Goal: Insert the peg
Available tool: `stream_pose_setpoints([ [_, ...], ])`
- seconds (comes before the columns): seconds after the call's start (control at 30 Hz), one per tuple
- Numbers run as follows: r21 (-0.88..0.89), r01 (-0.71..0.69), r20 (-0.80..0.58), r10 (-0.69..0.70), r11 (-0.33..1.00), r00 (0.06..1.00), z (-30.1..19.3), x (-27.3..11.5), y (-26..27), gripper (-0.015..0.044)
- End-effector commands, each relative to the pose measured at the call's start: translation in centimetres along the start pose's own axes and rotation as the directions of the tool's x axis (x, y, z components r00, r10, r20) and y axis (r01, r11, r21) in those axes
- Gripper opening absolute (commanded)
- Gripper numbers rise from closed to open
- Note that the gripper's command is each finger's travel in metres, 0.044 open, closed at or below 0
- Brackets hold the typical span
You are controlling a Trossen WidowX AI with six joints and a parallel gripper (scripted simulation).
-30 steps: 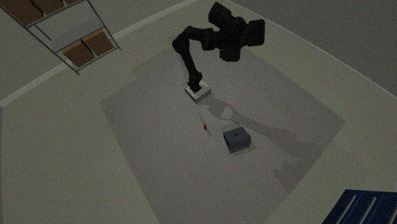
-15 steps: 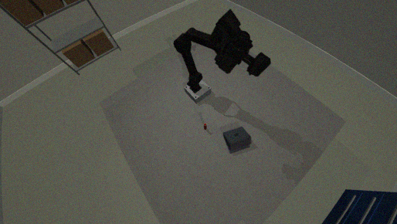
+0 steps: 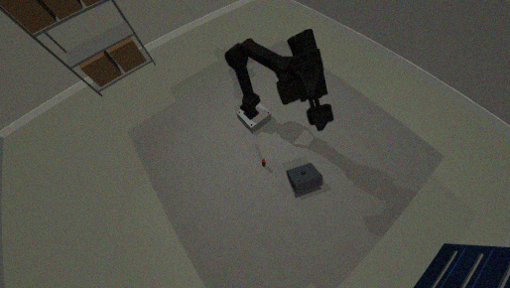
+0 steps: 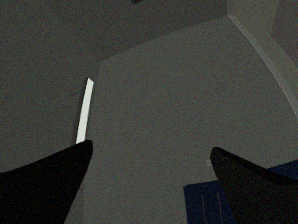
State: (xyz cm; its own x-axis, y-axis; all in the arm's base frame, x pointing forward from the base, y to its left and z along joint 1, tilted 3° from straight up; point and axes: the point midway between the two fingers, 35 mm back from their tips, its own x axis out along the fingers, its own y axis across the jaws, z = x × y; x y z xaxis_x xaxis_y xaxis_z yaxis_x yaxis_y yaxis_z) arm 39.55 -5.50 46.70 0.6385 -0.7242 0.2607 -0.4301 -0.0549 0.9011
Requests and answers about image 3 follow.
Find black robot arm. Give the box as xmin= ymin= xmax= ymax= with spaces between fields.
xmin=225 ymin=29 xmax=317 ymax=120

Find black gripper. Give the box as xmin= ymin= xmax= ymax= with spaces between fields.
xmin=290 ymin=48 xmax=333 ymax=131

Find grey sloped panel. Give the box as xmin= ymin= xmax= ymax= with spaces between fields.
xmin=287 ymin=163 xmax=323 ymax=198

